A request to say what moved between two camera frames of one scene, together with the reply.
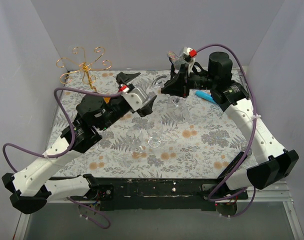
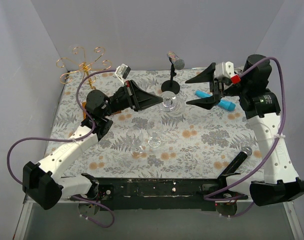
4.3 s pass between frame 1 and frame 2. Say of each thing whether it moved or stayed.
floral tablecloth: stayed
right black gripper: moved
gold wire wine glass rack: stayed
